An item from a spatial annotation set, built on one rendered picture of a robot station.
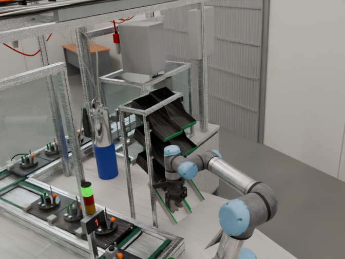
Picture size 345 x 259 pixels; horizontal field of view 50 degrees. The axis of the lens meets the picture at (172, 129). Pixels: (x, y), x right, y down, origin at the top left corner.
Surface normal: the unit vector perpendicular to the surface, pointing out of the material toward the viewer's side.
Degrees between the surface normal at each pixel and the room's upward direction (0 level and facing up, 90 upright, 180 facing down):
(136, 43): 90
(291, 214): 0
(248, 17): 90
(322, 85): 90
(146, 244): 0
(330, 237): 0
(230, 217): 81
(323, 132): 90
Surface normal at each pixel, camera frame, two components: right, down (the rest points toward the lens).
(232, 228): -0.84, 0.11
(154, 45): 0.83, 0.18
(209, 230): -0.06, -0.91
